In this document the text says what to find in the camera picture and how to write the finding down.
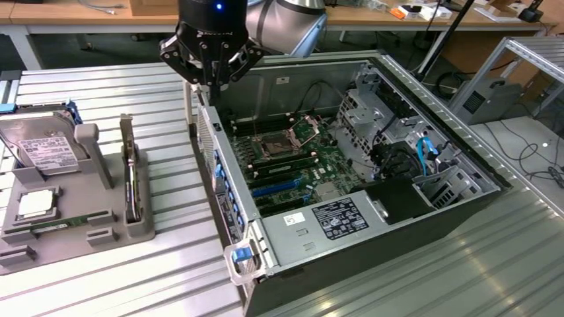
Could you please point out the silver chipset heatsink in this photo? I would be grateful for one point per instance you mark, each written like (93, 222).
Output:
(330, 193)

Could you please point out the aluminium profile frame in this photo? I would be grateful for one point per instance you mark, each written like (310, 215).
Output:
(533, 53)

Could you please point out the black plastic shroud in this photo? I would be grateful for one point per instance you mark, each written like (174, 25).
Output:
(396, 201)

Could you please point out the CPU socket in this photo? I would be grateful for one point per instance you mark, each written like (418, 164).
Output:
(277, 147)

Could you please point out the silver drive cage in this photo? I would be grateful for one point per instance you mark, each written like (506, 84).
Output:
(361, 115)

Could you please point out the thin metal locking lever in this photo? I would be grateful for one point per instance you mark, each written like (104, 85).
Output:
(256, 125)

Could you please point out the silver disk bay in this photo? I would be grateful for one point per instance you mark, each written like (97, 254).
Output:
(444, 195)

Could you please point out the cardboard box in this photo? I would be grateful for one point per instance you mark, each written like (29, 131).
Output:
(153, 8)

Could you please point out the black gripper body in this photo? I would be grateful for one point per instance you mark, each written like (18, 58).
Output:
(210, 20)

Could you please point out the grey computer box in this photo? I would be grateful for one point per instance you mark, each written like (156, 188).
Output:
(493, 102)

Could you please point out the green RAM stick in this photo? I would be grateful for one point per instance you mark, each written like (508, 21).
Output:
(52, 226)

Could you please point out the blue expansion slot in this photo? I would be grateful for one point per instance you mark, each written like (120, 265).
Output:
(273, 190)

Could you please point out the metal socket cover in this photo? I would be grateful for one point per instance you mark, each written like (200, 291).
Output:
(305, 128)

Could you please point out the black tripod pole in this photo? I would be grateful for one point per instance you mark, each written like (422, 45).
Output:
(444, 36)

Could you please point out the black expansion slot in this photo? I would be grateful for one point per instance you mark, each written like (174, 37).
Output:
(268, 181)
(286, 208)
(281, 200)

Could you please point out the silver power supply unit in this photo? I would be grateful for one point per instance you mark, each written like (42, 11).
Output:
(290, 244)

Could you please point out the green motherboard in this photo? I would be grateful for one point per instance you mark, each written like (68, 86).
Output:
(328, 155)

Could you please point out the graphics card with black fan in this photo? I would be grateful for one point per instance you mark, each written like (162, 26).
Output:
(130, 171)

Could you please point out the hard disk with blue rails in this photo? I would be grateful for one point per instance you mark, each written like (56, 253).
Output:
(38, 142)

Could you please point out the silver CPU chip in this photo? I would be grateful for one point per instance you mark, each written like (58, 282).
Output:
(34, 203)

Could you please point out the white flat box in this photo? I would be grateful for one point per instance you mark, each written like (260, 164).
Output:
(497, 14)

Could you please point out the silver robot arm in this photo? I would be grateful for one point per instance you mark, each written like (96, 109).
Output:
(281, 26)

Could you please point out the dark RAM stick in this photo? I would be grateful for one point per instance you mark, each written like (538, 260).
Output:
(281, 169)

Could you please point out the black webcam device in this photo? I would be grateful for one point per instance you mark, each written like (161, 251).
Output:
(530, 14)

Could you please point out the grey parts rack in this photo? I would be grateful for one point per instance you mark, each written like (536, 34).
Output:
(74, 211)

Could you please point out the wooden desk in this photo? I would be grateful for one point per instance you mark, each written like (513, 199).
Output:
(52, 16)

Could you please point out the black open PC case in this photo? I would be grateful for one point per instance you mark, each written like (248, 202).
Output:
(352, 264)

